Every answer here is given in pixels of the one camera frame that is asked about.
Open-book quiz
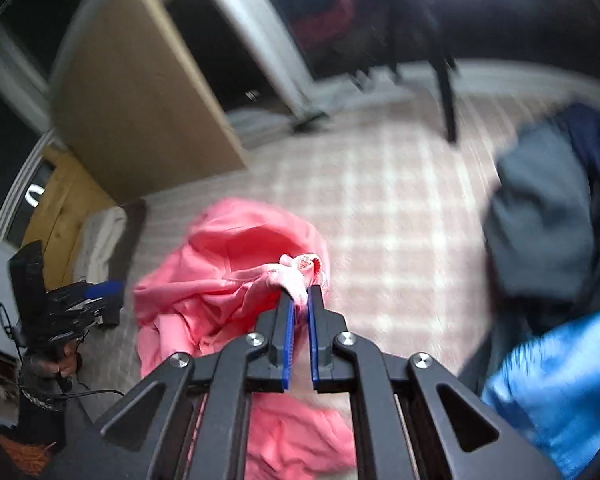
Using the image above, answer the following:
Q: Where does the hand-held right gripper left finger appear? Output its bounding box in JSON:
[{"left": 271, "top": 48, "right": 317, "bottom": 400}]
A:
[{"left": 100, "top": 292, "right": 296, "bottom": 480}]

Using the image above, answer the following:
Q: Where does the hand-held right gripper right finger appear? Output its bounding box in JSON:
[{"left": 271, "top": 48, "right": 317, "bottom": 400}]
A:
[{"left": 307, "top": 285, "right": 563, "bottom": 480}]

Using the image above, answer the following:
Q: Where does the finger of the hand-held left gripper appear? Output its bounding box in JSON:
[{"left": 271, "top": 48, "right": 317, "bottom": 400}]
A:
[{"left": 82, "top": 281, "right": 126, "bottom": 311}]

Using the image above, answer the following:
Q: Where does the pink shirt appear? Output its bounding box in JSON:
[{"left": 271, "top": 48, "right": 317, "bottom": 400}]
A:
[{"left": 132, "top": 197, "right": 356, "bottom": 480}]

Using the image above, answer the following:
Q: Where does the person's left forearm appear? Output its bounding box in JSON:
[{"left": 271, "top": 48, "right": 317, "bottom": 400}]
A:
[{"left": 17, "top": 360, "right": 81, "bottom": 461}]

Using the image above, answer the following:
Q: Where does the person's left hand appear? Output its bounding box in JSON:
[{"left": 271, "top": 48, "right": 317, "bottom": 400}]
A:
[{"left": 55, "top": 340, "right": 83, "bottom": 378}]

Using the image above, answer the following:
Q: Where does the cream folded garment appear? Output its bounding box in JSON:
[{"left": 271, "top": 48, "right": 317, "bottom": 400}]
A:
[{"left": 72, "top": 205, "right": 128, "bottom": 286}]

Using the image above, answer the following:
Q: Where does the brown folded garment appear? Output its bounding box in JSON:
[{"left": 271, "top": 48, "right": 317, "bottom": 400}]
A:
[{"left": 107, "top": 199, "right": 148, "bottom": 281}]

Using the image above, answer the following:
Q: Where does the pine plank panel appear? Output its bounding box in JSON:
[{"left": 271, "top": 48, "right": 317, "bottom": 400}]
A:
[{"left": 22, "top": 147, "right": 118, "bottom": 291}]

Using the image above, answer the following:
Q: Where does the checked beige mat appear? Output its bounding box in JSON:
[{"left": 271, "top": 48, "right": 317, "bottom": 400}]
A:
[{"left": 115, "top": 92, "right": 546, "bottom": 411}]

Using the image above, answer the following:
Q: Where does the light brown board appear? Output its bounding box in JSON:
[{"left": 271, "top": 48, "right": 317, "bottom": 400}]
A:
[{"left": 50, "top": 0, "right": 251, "bottom": 203}]

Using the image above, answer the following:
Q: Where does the black power brick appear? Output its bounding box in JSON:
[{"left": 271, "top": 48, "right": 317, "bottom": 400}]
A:
[{"left": 292, "top": 112, "right": 328, "bottom": 132}]

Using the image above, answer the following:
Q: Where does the shiny blue garment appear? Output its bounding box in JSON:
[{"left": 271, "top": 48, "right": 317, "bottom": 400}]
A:
[{"left": 480, "top": 305, "right": 600, "bottom": 478}]

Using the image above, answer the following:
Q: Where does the grey garment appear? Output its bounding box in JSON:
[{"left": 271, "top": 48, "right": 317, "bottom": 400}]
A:
[{"left": 482, "top": 120, "right": 600, "bottom": 311}]

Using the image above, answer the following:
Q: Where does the white window frame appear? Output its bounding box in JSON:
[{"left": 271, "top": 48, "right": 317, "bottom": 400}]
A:
[{"left": 0, "top": 130, "right": 56, "bottom": 246}]

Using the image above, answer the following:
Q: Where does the white door frame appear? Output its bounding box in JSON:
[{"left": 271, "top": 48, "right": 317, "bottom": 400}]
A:
[{"left": 190, "top": 0, "right": 326, "bottom": 116}]

